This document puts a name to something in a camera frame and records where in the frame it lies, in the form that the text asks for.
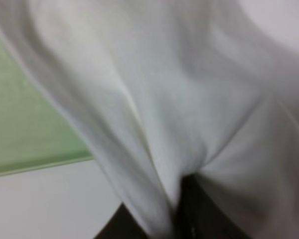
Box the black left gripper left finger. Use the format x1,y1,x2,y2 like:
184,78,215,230
95,204,148,239

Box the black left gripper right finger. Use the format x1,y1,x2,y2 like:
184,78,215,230
176,176,249,239

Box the white short sleeve t-shirt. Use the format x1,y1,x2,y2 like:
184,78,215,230
0,0,299,239

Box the light green plastic tray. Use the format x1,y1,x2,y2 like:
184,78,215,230
0,41,92,176

